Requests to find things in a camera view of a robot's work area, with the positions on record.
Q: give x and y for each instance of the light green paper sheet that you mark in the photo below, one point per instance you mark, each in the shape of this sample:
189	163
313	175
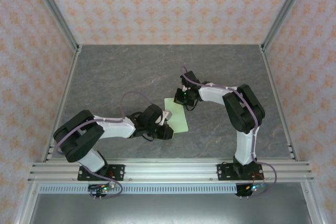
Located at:
181	119

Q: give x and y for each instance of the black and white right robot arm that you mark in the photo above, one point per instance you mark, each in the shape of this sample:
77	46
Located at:
244	145

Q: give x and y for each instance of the circuit board with LEDs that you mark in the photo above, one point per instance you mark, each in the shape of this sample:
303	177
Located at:
254	188
105	188

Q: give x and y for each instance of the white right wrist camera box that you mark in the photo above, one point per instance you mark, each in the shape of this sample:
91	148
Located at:
186	88

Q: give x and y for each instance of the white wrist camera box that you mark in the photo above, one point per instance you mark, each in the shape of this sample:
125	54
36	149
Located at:
167	116
186	88

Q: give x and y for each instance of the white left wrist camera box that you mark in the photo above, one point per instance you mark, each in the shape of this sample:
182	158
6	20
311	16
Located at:
167	116

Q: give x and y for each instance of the aluminium mounting rail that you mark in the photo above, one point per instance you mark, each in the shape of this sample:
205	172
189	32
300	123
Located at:
170	171

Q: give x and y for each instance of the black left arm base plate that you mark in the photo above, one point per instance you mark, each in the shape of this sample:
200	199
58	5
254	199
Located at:
118	171

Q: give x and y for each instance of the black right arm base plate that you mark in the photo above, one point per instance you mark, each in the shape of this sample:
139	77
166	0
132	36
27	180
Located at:
225	172

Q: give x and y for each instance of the aluminium table side rail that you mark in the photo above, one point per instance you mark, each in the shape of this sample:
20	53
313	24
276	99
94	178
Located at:
69	77
274	87

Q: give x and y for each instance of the aluminium frame post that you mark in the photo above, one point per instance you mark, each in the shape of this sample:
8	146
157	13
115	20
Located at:
56	14
284	14

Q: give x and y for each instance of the aluminium frame leg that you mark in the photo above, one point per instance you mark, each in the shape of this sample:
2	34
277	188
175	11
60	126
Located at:
311	203
26	203

